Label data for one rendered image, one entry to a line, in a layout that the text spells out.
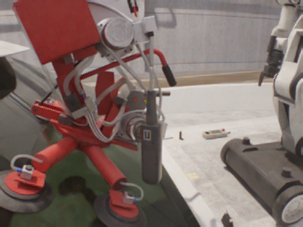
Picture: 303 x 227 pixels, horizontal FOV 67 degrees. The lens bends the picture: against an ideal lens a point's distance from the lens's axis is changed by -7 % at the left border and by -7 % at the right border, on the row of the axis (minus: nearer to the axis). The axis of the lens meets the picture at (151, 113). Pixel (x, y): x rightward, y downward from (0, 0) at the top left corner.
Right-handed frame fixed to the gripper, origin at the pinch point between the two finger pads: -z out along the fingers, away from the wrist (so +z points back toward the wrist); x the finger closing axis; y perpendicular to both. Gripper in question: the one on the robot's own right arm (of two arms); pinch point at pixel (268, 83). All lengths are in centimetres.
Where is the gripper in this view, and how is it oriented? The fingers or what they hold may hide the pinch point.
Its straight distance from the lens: 152.8
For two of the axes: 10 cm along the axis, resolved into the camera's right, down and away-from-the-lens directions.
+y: 2.2, 3.2, -9.2
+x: -9.6, -1.2, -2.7
